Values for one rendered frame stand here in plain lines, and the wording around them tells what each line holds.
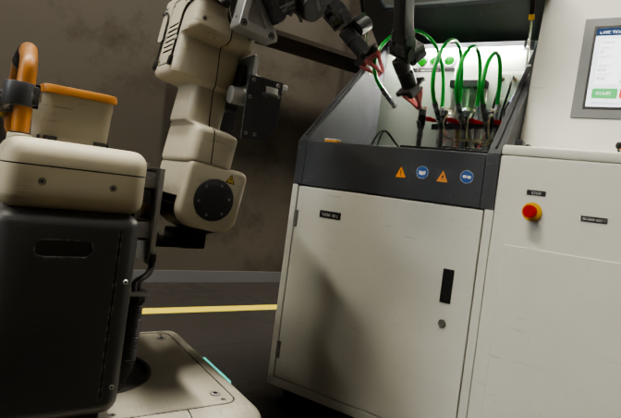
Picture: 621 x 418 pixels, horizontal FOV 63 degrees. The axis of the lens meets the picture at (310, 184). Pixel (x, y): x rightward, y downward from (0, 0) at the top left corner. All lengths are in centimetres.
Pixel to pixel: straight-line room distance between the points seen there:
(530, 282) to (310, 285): 71
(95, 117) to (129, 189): 22
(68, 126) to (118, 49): 240
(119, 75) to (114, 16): 37
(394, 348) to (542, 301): 46
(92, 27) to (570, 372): 308
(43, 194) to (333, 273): 102
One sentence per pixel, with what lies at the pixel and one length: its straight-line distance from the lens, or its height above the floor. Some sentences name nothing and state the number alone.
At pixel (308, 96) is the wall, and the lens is 410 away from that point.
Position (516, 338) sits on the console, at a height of 45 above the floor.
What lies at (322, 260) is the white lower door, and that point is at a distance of 175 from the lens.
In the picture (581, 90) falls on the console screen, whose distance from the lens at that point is 183.
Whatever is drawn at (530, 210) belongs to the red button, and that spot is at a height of 80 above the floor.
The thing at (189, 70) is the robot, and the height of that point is 103.
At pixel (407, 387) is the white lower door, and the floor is 22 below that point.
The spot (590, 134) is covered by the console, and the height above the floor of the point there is 106.
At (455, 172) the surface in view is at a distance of 157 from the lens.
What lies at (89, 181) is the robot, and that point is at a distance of 102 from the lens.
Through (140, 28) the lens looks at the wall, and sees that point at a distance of 361.
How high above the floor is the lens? 79
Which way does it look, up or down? level
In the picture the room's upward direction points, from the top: 8 degrees clockwise
